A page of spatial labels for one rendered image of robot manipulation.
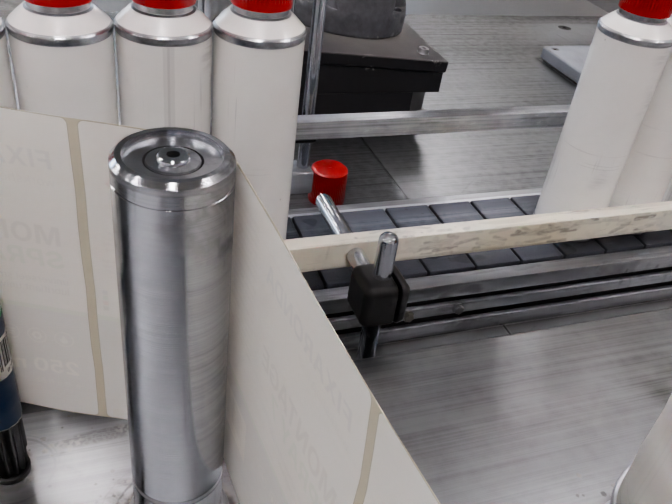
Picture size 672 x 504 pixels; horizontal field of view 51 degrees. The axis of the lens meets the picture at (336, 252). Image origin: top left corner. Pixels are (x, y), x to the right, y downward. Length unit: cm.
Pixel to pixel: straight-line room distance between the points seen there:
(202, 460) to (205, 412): 3
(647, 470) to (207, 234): 20
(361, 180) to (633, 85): 28
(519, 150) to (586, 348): 38
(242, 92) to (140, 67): 6
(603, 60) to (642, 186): 12
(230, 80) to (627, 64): 26
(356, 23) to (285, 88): 39
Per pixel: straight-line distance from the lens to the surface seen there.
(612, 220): 57
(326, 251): 45
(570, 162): 55
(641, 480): 33
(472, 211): 58
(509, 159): 80
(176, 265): 22
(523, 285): 54
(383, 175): 71
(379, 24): 81
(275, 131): 42
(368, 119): 51
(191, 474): 30
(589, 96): 54
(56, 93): 40
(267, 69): 40
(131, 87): 41
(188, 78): 40
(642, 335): 52
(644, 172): 59
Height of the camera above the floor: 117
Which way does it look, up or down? 36 degrees down
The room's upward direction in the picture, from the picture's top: 8 degrees clockwise
